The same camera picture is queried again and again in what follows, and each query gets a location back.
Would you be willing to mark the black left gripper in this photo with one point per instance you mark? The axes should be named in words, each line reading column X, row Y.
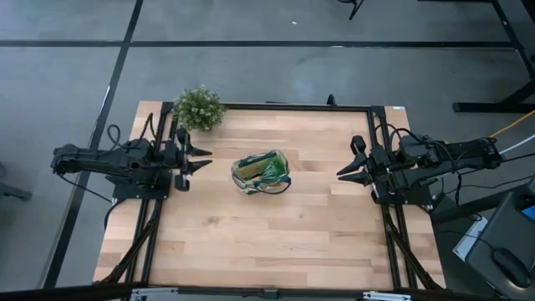
column 182, row 159

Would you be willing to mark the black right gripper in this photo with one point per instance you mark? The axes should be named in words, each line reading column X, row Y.
column 378, row 167

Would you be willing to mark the small green potted plant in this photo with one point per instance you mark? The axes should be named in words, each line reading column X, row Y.
column 199, row 109

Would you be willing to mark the beige green gardening bag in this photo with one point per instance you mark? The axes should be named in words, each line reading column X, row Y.
column 250, row 165

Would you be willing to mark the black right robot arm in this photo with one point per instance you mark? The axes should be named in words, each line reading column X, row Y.
column 460, row 152

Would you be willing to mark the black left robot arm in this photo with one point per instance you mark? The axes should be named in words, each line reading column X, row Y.
column 96, row 161

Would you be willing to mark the white paper sheet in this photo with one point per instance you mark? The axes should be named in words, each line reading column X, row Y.
column 466, row 244

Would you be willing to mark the black framed desk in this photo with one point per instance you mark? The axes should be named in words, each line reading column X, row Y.
column 493, row 107

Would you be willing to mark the dark grey desk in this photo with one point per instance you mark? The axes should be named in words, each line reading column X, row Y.
column 497, row 234

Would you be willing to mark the black chair leg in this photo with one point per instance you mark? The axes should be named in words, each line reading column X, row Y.
column 355, row 9

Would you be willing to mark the black computer mouse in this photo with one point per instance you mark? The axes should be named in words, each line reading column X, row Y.
column 512, row 267

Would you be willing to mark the grey furniture base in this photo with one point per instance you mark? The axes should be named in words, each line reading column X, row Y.
column 10, row 189

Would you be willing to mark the black aluminium frame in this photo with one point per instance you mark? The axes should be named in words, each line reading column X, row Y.
column 292, row 107

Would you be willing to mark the silver frame bracket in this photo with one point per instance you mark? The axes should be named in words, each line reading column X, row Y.
column 154, row 294
column 386, row 296

